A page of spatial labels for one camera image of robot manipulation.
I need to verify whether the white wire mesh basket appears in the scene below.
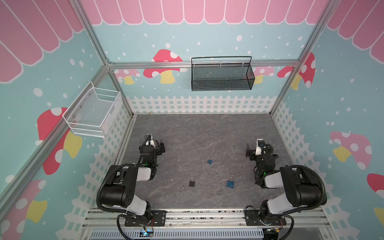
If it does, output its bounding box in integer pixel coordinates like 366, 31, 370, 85
63, 82, 123, 138

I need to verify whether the black wire mesh basket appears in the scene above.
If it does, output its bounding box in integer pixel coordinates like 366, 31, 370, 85
191, 56, 256, 92

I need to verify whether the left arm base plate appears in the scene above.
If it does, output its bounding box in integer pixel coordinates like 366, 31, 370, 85
124, 210, 167, 227

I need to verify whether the green circuit board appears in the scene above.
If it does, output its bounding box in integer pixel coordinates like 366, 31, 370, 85
139, 229, 154, 238
267, 227, 281, 234

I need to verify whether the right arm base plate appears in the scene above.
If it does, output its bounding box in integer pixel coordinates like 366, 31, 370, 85
244, 209, 287, 227

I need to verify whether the black padlock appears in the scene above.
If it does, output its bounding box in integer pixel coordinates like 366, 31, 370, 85
189, 178, 196, 188

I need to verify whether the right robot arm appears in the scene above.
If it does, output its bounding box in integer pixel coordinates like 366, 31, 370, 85
245, 139, 327, 226

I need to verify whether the white slotted cable duct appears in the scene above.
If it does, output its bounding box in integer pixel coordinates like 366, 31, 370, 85
89, 228, 265, 240

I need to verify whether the right green circuit board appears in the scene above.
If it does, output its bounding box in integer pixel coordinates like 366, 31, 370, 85
267, 227, 281, 234

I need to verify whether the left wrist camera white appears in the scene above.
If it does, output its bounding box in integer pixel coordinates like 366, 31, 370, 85
145, 134, 159, 148

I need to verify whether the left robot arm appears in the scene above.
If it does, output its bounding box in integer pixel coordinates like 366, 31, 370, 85
96, 140, 166, 226

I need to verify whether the left green circuit board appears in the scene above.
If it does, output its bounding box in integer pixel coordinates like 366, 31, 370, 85
139, 229, 154, 238

